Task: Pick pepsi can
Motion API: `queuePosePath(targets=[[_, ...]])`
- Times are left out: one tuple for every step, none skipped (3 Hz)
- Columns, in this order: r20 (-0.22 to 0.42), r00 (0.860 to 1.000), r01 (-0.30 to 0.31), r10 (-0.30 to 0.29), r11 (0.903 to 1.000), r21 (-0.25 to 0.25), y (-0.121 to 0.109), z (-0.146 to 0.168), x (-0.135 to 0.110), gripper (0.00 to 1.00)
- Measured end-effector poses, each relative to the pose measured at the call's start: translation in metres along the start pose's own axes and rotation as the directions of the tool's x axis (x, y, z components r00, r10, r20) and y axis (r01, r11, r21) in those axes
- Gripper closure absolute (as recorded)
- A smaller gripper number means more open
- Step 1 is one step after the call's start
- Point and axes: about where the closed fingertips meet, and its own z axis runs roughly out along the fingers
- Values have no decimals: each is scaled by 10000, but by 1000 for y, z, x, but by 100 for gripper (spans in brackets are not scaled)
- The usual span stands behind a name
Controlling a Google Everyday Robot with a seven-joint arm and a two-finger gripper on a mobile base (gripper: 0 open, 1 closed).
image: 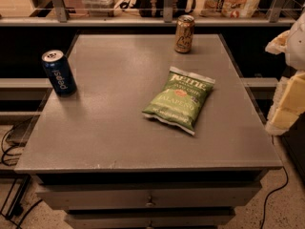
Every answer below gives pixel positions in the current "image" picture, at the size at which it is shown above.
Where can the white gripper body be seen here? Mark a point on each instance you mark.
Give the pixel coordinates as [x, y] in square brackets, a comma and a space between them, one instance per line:
[296, 47]

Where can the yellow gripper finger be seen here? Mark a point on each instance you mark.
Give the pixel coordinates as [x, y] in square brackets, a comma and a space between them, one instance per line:
[288, 104]
[279, 44]

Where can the blue pepsi can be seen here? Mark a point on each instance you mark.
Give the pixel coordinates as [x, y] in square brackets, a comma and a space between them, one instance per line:
[58, 70]

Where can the gold soda can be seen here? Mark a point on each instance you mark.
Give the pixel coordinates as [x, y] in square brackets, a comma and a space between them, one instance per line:
[184, 33]

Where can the colourful snack bag on shelf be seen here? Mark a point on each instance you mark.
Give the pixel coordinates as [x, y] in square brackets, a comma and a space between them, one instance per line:
[229, 8]

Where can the green jalapeno chips bag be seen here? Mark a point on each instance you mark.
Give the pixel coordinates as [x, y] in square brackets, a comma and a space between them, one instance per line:
[181, 100]

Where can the black object on shelf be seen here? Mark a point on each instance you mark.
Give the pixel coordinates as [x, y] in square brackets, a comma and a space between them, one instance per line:
[155, 8]

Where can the grey drawer cabinet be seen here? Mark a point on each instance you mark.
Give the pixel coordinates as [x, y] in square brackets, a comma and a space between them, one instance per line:
[99, 135]

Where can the lower drawer with knob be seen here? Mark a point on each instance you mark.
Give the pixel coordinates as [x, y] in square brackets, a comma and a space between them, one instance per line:
[150, 219]

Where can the drawer with knob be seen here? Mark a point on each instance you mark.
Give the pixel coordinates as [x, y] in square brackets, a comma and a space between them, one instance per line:
[140, 196]
[150, 219]

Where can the upper drawer with knob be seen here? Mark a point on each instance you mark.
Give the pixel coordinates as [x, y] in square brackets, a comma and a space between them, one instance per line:
[140, 196]

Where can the grey metal shelf rail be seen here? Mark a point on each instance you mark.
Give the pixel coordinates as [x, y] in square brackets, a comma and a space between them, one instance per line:
[123, 13]

